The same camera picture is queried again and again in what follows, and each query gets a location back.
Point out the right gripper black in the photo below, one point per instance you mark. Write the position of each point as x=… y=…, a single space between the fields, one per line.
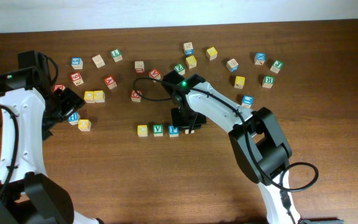
x=188 y=119

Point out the red a block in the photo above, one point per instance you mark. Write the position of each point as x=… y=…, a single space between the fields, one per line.
x=155 y=74
x=110 y=82

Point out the yellow block top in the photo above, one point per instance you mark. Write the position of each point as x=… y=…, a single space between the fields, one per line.
x=211 y=53

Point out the blue S block left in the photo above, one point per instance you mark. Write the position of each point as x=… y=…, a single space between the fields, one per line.
x=76 y=63

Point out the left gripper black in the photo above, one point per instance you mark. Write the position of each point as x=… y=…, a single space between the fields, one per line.
x=70 y=101

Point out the blue P block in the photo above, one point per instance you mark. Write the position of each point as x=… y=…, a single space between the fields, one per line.
x=173 y=131

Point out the green Z block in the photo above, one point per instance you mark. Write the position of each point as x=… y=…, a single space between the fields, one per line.
x=180 y=69

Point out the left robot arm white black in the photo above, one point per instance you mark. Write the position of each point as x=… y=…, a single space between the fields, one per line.
x=30 y=108

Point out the wooden block blue side top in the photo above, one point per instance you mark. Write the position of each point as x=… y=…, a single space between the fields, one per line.
x=188 y=48

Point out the red O block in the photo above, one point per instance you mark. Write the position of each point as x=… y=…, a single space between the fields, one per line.
x=135 y=96

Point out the red 9 block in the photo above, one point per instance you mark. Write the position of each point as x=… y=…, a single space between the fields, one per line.
x=76 y=78

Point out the wooden block red side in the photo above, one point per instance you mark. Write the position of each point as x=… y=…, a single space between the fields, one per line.
x=139 y=66

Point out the yellow G block pair right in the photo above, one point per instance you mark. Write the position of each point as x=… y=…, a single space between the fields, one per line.
x=99 y=96

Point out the plain wooden block top left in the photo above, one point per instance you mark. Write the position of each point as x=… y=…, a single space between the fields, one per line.
x=98 y=61

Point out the red A block left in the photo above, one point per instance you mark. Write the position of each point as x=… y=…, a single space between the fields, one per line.
x=110 y=82

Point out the yellow C block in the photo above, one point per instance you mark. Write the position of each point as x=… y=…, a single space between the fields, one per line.
x=142 y=130

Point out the red A block centre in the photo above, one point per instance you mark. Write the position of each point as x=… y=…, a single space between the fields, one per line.
x=155 y=74

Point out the wooden D block blue side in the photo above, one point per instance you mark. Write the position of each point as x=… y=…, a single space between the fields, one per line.
x=232 y=65

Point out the blue L block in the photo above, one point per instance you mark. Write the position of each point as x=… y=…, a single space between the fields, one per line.
x=247 y=101

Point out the blue H block lower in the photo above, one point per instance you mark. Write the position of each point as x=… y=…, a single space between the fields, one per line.
x=74 y=118

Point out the red M block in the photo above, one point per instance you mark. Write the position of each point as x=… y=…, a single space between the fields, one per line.
x=59 y=87

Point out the blue X block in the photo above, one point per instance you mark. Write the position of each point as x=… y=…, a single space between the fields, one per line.
x=259 y=58

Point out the green V block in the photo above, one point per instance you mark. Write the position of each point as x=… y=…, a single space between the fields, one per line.
x=158 y=130

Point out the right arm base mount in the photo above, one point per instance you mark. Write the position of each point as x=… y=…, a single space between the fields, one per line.
x=321 y=222

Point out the yellow O block pair left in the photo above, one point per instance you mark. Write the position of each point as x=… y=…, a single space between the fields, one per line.
x=89 y=97

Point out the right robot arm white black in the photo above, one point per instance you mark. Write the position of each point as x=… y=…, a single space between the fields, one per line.
x=261 y=150

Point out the green J block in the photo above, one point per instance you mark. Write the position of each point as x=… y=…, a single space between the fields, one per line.
x=276 y=66

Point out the yellow O block lower left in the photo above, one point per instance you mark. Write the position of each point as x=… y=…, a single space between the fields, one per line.
x=84 y=125

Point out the yellow block upper centre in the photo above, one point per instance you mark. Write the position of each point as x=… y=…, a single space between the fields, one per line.
x=191 y=62

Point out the green r block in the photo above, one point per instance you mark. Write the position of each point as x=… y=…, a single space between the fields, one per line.
x=268 y=82
x=187 y=131

